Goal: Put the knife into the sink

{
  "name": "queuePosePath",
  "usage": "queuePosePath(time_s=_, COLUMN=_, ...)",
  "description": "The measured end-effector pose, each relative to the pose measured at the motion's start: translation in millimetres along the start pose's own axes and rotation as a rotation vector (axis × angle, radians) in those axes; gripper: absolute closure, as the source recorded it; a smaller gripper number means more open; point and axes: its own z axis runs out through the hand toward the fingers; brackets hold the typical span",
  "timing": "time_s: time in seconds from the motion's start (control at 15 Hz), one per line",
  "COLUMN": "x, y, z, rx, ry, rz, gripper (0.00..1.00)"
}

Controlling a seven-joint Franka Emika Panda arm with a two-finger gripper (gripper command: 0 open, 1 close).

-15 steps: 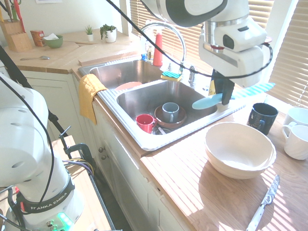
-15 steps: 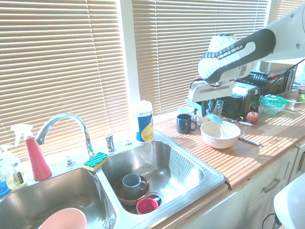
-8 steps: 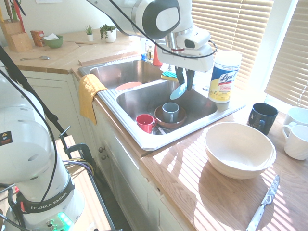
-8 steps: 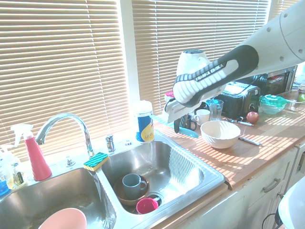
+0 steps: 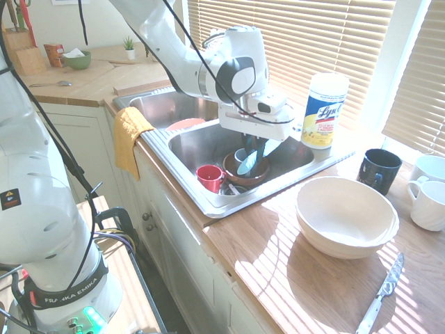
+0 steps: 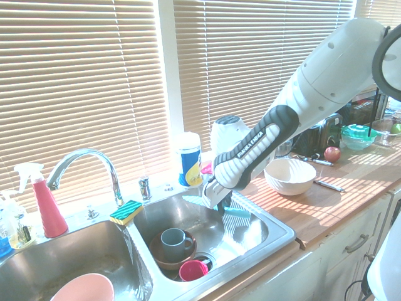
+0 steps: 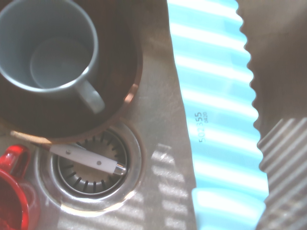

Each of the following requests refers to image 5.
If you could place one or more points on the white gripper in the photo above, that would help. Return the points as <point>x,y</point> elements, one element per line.
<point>257,125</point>

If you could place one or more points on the teal striped plastic knife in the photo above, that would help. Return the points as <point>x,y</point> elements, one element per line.
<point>247,163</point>

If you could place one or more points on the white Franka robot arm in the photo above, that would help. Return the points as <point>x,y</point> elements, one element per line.
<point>45,208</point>

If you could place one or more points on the metal sink strainer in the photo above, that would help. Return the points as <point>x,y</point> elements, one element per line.
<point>233,190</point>

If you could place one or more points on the stainless steel double sink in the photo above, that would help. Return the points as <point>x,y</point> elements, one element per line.
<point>194,146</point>

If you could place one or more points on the wooden knife block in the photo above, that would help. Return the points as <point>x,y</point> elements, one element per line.
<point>24,57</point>

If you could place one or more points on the red knife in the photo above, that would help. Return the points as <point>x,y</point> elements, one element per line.
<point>28,24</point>

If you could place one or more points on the green knife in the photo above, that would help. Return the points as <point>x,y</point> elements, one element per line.
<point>21,17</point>

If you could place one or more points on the grey blue cup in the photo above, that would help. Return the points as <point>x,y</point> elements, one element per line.
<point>240,155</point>

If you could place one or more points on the brown ceramic bowl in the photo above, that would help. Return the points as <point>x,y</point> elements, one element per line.
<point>231,174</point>

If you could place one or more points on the red mug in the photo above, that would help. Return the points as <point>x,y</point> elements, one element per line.
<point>208,177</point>

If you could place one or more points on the orange plate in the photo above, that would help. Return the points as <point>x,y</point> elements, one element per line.
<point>186,123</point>

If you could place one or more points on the Lysol wipes canister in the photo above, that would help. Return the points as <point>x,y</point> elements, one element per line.
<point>323,111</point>

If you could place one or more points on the white kitchen cabinet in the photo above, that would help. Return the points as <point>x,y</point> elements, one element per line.
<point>180,243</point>

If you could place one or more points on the wide beige window blind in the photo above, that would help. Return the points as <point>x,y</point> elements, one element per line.
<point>313,38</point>

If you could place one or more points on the brown wooden strip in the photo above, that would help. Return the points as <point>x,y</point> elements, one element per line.
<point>146,87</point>

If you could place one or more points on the dark blue mug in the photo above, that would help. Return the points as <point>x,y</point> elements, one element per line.
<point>379,174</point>

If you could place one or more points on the round metal cabinet knob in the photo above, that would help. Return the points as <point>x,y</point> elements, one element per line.
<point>151,228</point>
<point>147,216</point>

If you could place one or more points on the yellow dish cloth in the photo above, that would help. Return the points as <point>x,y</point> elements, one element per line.
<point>127,139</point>

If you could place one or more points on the large cream bowl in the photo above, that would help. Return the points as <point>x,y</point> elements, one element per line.
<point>347,240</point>

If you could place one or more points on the trailing plant white pot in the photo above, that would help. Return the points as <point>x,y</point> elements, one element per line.
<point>147,52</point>

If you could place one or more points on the black metal clamp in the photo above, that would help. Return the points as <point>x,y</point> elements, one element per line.
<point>114,214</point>

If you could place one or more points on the small plant white pot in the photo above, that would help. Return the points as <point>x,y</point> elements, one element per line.
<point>129,50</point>

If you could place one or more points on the narrow beige window blind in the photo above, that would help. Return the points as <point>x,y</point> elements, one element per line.
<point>420,87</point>

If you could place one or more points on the white wide cup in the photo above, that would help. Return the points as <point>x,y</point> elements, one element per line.
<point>431,168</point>

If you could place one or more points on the white ribbed mug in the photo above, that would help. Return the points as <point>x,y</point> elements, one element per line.
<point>431,208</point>

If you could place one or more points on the green bowl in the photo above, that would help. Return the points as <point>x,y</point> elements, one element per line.
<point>78,62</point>

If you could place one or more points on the white crumpled paper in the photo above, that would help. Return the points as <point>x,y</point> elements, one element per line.
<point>73,53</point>

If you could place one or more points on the metal spoon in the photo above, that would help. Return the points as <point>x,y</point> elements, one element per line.
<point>52,84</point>

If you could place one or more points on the orange carton box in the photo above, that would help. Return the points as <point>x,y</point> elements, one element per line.
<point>53,55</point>

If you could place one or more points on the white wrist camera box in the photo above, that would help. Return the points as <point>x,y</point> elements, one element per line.
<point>269,103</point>

